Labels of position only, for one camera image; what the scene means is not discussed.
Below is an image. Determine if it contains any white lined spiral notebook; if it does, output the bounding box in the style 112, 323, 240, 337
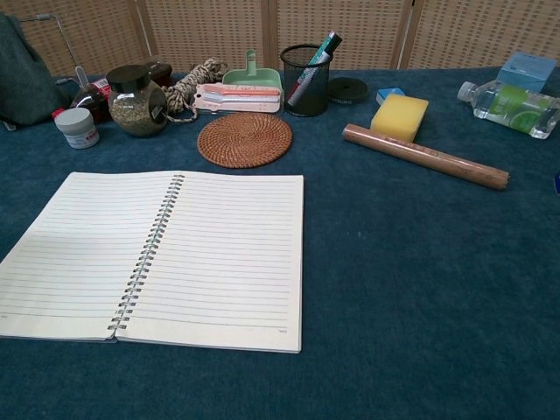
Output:
0, 170, 305, 354

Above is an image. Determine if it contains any round woven rattan coaster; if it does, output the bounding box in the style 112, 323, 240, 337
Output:
197, 112, 294, 169

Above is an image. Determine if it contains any pink toothbrush pack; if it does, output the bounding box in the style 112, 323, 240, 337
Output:
191, 82, 284, 116

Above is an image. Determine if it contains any black mesh pen holder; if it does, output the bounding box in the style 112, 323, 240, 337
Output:
279, 45, 334, 118

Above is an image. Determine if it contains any blue table cloth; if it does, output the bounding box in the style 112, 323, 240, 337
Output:
0, 65, 560, 420

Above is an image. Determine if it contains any green plastic dustpan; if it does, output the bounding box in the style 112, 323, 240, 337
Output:
221, 48, 284, 89

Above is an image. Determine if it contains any black round disc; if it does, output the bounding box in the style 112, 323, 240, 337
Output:
327, 77, 370, 105

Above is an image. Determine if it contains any yellow sponge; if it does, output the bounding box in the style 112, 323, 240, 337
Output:
369, 93, 430, 144

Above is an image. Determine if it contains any small blue box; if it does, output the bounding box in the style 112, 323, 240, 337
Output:
376, 87, 408, 106

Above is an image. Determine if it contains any brown wooden rolling pin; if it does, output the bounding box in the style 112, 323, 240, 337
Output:
342, 123, 511, 193

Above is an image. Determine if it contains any green black marker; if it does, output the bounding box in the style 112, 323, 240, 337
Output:
305, 30, 344, 67

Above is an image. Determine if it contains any glass jar black lid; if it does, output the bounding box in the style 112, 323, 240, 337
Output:
106, 65, 170, 138

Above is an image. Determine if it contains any woven folding screen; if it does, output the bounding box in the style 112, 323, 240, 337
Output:
0, 0, 560, 78

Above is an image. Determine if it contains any small white jar grey lid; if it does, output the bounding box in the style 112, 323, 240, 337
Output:
53, 108, 101, 150

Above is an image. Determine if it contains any dark red sauce bottle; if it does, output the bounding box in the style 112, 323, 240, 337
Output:
69, 76, 113, 123

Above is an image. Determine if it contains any clear bottle green label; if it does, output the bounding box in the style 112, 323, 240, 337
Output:
457, 80, 560, 140

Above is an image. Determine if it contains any light blue carton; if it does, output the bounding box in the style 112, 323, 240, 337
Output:
496, 51, 557, 94

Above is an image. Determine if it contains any dark green fabric bag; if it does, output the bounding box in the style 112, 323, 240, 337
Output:
0, 11, 71, 130

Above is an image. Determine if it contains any coiled braided rope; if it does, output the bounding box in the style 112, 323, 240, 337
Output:
160, 58, 229, 123

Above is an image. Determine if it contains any thin metal wire frame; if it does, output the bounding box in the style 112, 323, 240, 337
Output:
19, 13, 78, 67

